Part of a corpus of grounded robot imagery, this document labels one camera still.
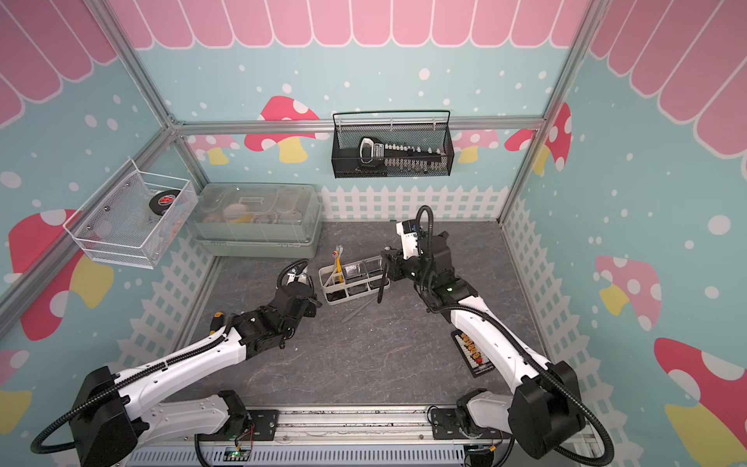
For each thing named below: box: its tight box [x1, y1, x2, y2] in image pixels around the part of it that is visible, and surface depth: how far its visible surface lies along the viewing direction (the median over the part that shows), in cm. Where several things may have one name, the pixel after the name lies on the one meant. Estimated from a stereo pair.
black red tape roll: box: [148, 189, 181, 216], surface depth 81 cm
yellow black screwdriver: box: [210, 311, 225, 332], surface depth 94 cm
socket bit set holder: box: [350, 136, 448, 175], surface depth 90 cm
